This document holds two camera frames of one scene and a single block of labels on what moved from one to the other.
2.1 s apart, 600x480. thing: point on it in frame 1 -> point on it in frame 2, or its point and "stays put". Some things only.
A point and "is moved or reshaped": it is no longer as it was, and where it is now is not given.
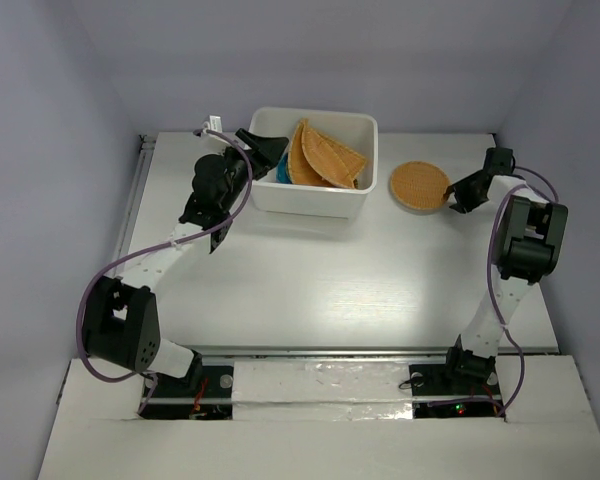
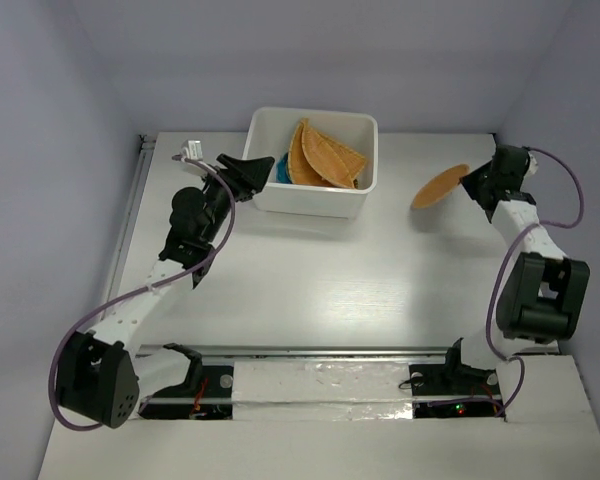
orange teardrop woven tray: x=333 y=163 stays put
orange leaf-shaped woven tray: x=330 y=161 -> x=301 y=168
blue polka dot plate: x=282 y=175 stays put
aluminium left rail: x=145 y=146 stays put
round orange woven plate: x=419 y=187 is moved or reshaped
